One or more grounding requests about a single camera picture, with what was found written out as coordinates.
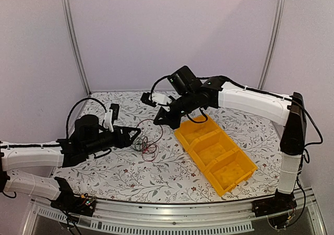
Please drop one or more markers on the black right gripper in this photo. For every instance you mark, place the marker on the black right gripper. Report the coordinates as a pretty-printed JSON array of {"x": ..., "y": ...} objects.
[{"x": 166, "y": 120}]

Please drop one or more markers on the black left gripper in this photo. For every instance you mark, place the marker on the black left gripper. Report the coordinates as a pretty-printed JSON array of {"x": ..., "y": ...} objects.
[{"x": 126, "y": 142}]

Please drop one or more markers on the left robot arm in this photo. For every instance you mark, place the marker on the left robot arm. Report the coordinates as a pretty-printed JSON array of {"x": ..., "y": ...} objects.
[{"x": 90, "y": 136}]

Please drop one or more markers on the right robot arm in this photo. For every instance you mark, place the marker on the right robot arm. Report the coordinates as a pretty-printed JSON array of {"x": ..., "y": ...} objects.
[{"x": 222, "y": 92}]

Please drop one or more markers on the floral table mat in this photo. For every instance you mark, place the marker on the floral table mat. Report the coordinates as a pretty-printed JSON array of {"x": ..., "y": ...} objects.
[{"x": 169, "y": 175}]

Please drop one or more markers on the yellow three-compartment bin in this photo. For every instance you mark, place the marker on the yellow three-compartment bin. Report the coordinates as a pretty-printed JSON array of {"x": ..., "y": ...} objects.
[{"x": 215, "y": 154}]

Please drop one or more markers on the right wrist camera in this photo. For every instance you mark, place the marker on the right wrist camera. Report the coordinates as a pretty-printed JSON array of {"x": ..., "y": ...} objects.
[{"x": 155, "y": 99}]

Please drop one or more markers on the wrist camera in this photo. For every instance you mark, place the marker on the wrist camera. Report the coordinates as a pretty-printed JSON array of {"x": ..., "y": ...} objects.
[
  {"x": 110, "y": 116},
  {"x": 155, "y": 99}
]

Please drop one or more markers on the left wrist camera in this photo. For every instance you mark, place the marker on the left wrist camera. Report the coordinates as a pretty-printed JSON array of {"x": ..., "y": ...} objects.
[{"x": 110, "y": 116}]

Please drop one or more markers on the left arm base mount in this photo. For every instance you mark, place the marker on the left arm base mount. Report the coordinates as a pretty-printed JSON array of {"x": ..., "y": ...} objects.
[{"x": 69, "y": 202}]

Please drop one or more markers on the aluminium front rail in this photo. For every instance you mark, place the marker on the aluminium front rail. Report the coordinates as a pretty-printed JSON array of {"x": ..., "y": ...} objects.
[{"x": 230, "y": 217}]

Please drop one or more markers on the left aluminium frame post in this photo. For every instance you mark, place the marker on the left aluminium frame post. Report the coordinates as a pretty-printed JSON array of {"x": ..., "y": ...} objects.
[{"x": 74, "y": 46}]

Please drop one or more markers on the aluminium frame post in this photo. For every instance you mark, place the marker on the aluminium frame post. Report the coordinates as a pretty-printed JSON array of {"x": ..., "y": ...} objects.
[
  {"x": 272, "y": 42},
  {"x": 74, "y": 46}
]

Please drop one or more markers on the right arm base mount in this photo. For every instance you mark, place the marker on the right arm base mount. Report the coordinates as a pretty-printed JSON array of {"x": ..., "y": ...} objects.
[{"x": 280, "y": 209}]

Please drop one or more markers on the right aluminium frame post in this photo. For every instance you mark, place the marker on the right aluminium frame post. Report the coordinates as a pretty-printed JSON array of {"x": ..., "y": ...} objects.
[{"x": 272, "y": 42}]

